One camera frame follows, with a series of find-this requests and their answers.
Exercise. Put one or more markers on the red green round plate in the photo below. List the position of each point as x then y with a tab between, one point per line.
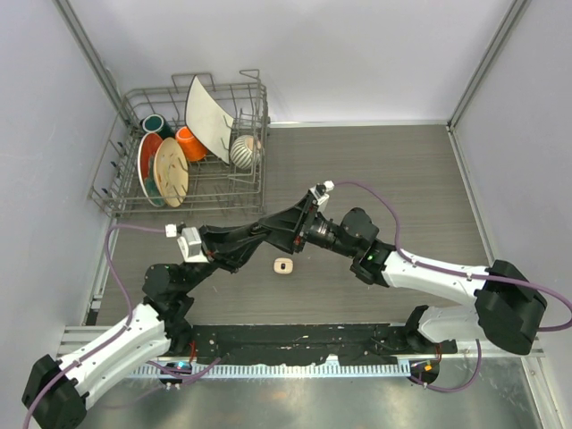
148	146

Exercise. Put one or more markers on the white square plate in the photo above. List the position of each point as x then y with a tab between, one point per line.
208	121

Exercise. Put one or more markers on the grey wire dish rack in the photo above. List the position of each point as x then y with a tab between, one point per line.
214	185

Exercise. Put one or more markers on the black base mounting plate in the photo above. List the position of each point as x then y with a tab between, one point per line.
305	344

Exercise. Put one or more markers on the orange mug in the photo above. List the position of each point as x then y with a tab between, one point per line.
192	148

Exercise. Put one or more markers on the beige earbud charging case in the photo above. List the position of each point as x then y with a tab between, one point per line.
283	265

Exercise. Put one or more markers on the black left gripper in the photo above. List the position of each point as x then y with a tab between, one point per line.
229	248

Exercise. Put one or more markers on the white slotted cable duct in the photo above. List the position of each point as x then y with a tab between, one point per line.
329	369

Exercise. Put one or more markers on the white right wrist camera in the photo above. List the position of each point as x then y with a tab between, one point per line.
321	194

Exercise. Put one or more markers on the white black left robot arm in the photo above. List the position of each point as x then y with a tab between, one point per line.
60	392

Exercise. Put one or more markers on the aluminium frame rail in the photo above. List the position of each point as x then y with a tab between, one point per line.
76	336

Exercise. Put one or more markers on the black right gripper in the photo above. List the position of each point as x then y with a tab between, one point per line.
290	229

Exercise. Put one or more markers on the beige speckled round plate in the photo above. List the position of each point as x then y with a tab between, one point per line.
171	172

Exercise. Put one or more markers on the dark green mug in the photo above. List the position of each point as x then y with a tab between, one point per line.
156	123

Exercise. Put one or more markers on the striped black white cup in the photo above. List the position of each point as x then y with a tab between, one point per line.
246	151

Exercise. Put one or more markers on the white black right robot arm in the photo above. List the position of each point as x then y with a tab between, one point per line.
491	303

